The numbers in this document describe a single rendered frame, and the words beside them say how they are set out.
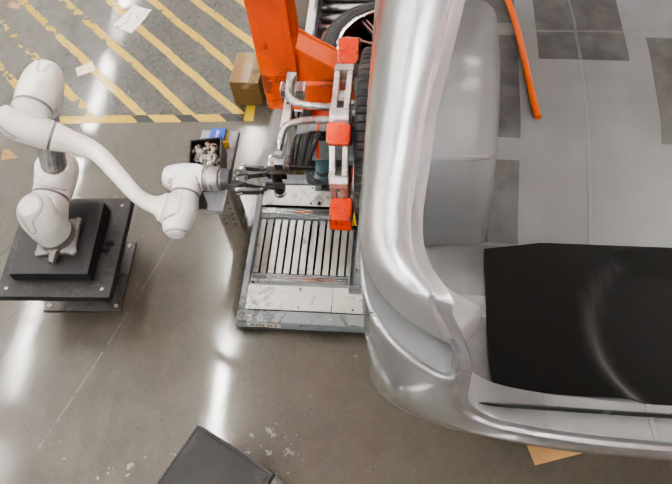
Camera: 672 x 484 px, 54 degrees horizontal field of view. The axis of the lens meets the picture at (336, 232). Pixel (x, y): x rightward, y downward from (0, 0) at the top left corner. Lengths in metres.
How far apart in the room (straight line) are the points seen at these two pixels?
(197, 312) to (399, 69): 1.94
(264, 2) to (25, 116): 0.92
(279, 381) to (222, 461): 0.54
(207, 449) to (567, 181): 1.55
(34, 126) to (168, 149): 1.38
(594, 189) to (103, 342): 2.16
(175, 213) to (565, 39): 1.49
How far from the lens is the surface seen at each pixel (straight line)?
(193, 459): 2.56
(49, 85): 2.49
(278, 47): 2.74
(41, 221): 2.88
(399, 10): 1.56
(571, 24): 2.64
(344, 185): 2.19
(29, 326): 3.40
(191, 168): 2.43
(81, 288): 3.01
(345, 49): 2.39
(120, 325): 3.22
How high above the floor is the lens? 2.75
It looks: 59 degrees down
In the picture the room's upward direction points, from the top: 7 degrees counter-clockwise
